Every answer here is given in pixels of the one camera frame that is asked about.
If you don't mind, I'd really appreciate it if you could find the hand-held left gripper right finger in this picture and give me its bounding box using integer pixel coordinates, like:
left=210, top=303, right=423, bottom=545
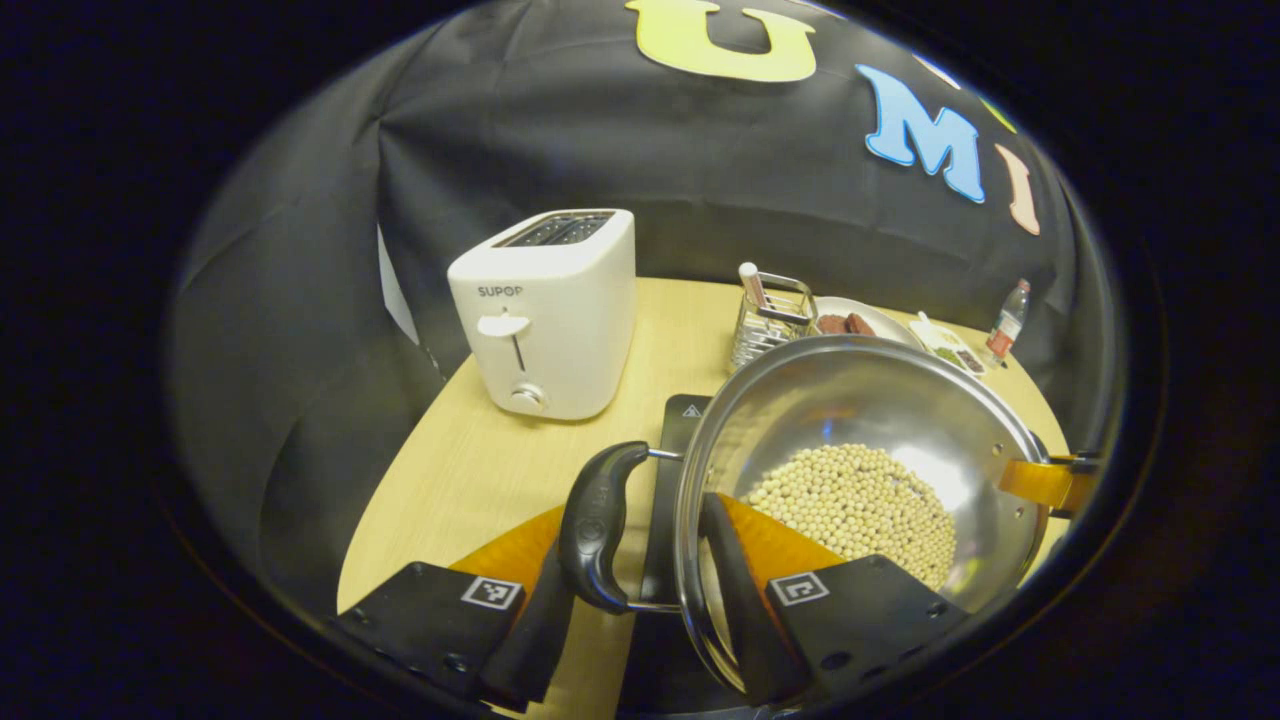
left=698, top=492, right=969, bottom=706

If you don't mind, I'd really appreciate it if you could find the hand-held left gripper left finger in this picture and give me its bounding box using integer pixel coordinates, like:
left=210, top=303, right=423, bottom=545
left=335, top=505, right=579, bottom=713

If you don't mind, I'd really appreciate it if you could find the black induction cooktop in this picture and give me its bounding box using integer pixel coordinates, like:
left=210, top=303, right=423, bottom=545
left=615, top=393, right=791, bottom=719

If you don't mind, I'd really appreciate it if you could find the stainless steel pot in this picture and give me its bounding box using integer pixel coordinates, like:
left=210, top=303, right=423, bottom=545
left=557, top=335, right=1081, bottom=696

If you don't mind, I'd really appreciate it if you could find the pile of soybeans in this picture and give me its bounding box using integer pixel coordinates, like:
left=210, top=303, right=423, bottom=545
left=745, top=443, right=959, bottom=591

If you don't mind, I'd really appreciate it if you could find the clear plastic water bottle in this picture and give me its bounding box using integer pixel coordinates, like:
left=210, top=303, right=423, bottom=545
left=985, top=279, right=1032, bottom=363

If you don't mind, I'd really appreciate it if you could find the white divided dish with beans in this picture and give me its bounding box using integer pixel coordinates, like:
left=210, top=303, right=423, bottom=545
left=908, top=312, right=991, bottom=379

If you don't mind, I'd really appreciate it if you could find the white round plate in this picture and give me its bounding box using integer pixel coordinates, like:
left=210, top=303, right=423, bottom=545
left=812, top=296, right=926, bottom=351

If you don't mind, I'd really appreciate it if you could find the white toaster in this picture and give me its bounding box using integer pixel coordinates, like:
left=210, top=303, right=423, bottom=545
left=447, top=208, right=638, bottom=422

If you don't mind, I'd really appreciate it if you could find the black backdrop cloth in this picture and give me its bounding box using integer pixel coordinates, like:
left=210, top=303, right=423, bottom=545
left=165, top=0, right=1126, bottom=621

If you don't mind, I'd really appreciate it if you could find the wire mesh basket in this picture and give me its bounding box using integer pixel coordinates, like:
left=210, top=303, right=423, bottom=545
left=728, top=272, right=816, bottom=373

